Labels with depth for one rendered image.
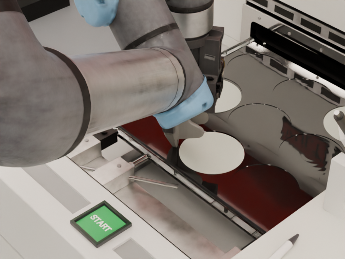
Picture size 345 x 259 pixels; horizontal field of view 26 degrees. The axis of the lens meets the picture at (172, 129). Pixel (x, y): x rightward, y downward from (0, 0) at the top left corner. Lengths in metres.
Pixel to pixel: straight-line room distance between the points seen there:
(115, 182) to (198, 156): 0.14
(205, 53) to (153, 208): 0.24
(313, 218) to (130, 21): 0.34
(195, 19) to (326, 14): 0.40
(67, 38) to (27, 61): 2.62
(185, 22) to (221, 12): 0.54
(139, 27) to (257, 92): 0.44
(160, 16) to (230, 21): 0.62
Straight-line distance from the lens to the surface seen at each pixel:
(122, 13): 0.89
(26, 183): 1.02
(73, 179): 1.02
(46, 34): 3.19
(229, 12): 1.50
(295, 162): 1.14
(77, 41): 3.13
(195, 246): 1.03
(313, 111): 1.25
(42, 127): 0.55
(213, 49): 1.02
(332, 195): 0.96
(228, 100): 1.25
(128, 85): 0.70
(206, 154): 1.14
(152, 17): 0.89
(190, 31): 0.99
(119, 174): 1.10
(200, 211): 1.16
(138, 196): 1.10
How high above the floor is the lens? 1.64
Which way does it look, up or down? 39 degrees down
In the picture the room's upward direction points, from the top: straight up
